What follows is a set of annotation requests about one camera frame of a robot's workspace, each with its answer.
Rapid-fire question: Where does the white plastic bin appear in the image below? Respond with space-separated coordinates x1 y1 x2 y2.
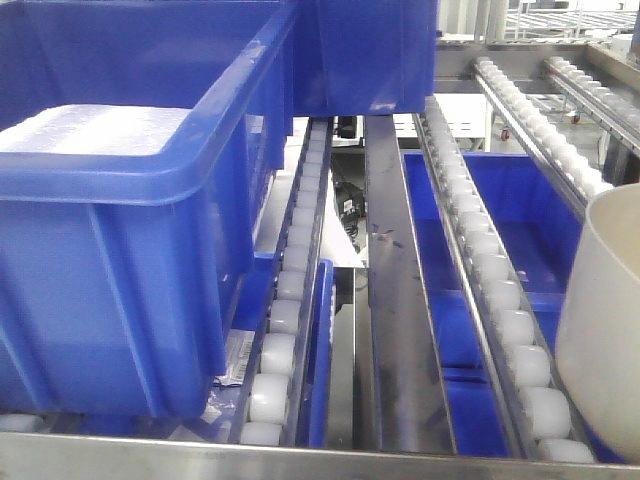
555 184 639 463

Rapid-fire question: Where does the blue plastic bin behind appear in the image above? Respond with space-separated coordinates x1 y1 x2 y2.
292 1 438 117

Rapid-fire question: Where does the large blue plastic bin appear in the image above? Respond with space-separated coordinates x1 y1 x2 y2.
1 1 299 418

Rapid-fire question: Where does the stainless steel flow rack shelf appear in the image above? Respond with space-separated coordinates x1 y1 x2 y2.
0 39 640 480

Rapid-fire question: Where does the white foam sheet in bin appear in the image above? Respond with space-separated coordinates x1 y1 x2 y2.
1 104 191 156

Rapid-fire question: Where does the black power adapter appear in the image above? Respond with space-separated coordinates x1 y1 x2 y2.
334 181 366 221

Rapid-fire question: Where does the white roller track left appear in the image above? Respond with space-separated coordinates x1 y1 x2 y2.
229 117 333 446

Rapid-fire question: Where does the white roller track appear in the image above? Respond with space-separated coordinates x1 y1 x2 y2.
414 97 596 463
545 56 639 150
474 57 613 204
229 117 333 446

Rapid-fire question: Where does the white roller track middle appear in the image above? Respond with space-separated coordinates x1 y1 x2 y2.
414 97 596 463

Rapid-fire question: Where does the white roller track far right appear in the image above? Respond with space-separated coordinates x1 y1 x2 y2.
545 56 639 150

